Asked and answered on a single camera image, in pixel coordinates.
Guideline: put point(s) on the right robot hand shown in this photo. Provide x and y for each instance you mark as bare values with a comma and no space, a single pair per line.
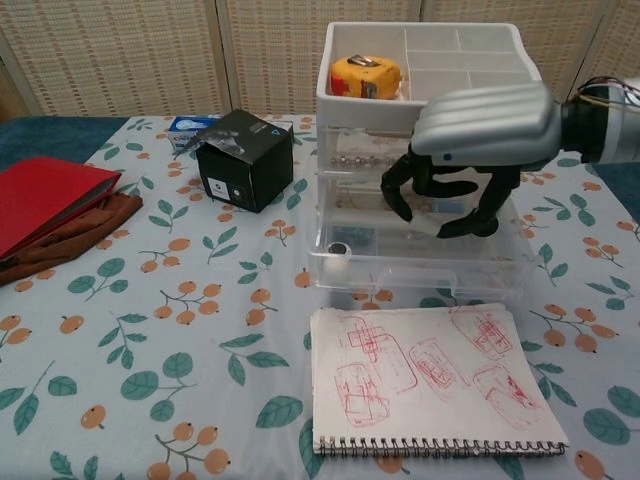
490,125

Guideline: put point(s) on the clear plastic storage box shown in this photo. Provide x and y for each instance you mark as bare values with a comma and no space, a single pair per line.
425,275
360,145

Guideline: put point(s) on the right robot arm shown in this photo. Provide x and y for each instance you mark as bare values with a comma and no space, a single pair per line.
605,130

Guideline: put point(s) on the white drawer organizer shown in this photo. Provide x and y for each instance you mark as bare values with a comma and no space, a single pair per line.
365,112

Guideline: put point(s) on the yellow tape measure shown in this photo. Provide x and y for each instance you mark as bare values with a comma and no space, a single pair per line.
365,75

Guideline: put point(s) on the black cube box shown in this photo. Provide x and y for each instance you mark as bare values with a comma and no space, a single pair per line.
250,165

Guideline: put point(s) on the white spiral sketchbook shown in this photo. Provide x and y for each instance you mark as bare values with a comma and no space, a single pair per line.
430,380

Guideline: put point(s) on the blue toothpaste box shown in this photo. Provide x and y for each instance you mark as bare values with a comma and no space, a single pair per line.
187,130

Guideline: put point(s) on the woven folding screen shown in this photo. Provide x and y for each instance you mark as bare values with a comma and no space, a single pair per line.
150,55

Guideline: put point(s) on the floral tablecloth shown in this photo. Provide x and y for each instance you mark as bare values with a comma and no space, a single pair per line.
175,350

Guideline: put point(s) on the brown cloth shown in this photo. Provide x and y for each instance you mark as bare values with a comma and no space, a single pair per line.
85,235

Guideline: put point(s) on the red spiral notebook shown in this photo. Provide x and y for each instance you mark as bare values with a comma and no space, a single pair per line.
45,195

